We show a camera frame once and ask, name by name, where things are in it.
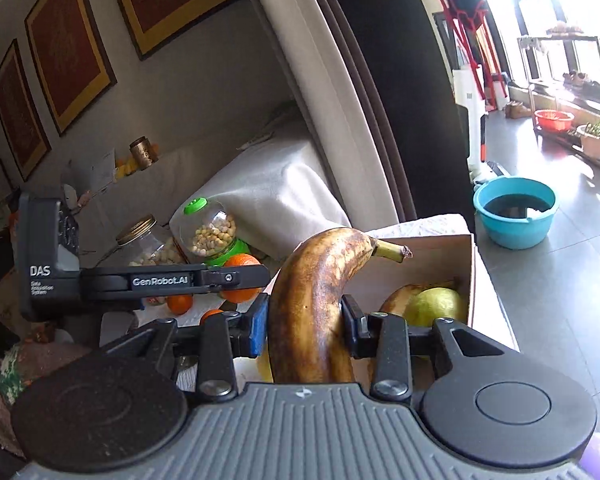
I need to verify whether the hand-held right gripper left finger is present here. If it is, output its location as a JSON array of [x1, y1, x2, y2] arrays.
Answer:
[[99, 293, 271, 396]]

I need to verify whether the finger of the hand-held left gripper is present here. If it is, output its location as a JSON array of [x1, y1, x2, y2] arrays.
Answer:
[[203, 264, 272, 295]]

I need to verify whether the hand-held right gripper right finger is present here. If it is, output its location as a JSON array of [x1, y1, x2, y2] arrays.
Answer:
[[341, 294, 520, 402]]

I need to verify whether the yellow-green pomelo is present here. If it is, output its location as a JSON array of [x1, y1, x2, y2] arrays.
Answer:
[[403, 287, 469, 329]]

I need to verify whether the white cardboard box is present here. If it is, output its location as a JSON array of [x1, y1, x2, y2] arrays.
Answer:
[[259, 229, 521, 387]]

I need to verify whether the medium orange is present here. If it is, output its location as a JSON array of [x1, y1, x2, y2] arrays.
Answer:
[[220, 253, 264, 304]]

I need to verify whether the green candy dispenser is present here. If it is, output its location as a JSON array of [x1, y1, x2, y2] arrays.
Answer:
[[172, 198, 251, 268]]

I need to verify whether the plush toy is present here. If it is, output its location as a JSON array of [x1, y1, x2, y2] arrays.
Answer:
[[59, 182, 81, 212]]

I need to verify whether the white cloth covered furniture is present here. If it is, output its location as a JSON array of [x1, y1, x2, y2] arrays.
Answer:
[[168, 134, 354, 262]]

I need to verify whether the glass jar with gold lid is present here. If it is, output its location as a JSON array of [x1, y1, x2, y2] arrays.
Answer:
[[114, 214, 187, 268]]

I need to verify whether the white card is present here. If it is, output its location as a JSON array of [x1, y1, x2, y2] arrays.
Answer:
[[67, 147, 117, 194]]

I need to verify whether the brass cup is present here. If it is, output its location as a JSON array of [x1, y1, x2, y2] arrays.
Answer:
[[128, 135, 160, 172]]

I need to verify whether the blue plastic basin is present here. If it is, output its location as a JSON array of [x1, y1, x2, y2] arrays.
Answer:
[[472, 175, 560, 251]]

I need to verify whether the white stick vacuum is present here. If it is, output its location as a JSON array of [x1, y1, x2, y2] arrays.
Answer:
[[452, 68, 507, 184]]

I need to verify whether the dark curtain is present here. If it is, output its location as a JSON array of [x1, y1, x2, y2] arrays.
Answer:
[[300, 0, 477, 222]]

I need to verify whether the red plastic basin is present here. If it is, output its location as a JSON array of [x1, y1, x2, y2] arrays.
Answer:
[[533, 108, 576, 133]]

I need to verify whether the red stool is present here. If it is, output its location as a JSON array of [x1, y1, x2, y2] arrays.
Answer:
[[432, 0, 509, 112]]

